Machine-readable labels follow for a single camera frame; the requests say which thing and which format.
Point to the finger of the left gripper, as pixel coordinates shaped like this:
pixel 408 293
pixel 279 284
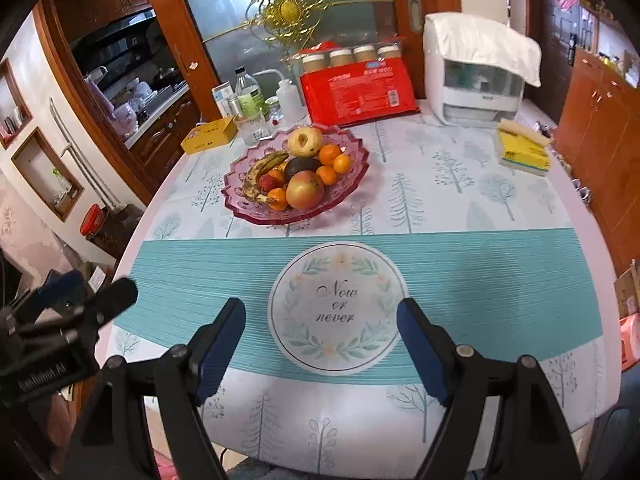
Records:
pixel 58 290
pixel 88 317

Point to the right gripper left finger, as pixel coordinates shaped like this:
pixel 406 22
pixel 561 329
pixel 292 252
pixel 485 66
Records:
pixel 111 439

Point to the brown spotted banana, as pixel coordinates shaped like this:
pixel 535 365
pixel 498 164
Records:
pixel 250 187

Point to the small red fruit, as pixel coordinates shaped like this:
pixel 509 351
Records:
pixel 267 183

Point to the small yellow orange citrus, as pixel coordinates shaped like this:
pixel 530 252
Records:
pixel 278 175

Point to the red yellow apple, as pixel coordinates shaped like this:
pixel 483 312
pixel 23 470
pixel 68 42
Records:
pixel 305 190

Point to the dark avocado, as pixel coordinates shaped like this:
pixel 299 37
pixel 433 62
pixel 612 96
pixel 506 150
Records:
pixel 298 164

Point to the yellow pear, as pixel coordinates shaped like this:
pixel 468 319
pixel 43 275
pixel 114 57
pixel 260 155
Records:
pixel 305 142

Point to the large orange tangerine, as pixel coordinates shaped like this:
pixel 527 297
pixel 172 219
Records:
pixel 328 154

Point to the small yellow orange kumquat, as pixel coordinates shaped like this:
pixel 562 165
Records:
pixel 342 164

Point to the red bucket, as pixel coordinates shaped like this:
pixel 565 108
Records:
pixel 94 220

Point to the pink glass fruit bowl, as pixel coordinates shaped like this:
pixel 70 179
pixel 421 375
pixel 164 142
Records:
pixel 260 213

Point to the yellow tin box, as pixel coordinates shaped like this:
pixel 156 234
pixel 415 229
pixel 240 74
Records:
pixel 209 135

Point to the clear drinking glass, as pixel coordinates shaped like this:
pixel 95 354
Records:
pixel 252 128

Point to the patterned teal tablecloth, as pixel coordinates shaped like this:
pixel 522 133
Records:
pixel 508 262

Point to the small metal can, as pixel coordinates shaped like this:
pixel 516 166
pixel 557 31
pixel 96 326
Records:
pixel 235 107

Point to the small white box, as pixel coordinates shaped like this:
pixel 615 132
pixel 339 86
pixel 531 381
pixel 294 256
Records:
pixel 221 94

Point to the clear glass bottle green label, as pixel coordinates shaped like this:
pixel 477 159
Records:
pixel 249 93

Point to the small glass jar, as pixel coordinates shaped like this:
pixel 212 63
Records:
pixel 275 114

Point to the white squeeze bottle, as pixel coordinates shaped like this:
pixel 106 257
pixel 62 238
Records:
pixel 290 102

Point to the yellow sponge pack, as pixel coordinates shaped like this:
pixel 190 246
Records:
pixel 522 148

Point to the glass sliding door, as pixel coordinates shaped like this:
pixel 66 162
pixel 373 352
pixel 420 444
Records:
pixel 210 39

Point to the pack of cups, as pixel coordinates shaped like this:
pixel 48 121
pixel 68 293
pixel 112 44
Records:
pixel 329 54

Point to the red plastic package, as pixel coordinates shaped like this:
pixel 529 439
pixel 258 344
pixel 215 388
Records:
pixel 352 94

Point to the wooden cabinet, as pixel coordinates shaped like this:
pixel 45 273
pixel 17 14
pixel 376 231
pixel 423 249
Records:
pixel 598 124

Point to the white dispenser appliance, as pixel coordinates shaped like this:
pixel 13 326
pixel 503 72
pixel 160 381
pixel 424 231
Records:
pixel 467 94

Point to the white cloth on appliance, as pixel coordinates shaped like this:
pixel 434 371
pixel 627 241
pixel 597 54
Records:
pixel 471 39

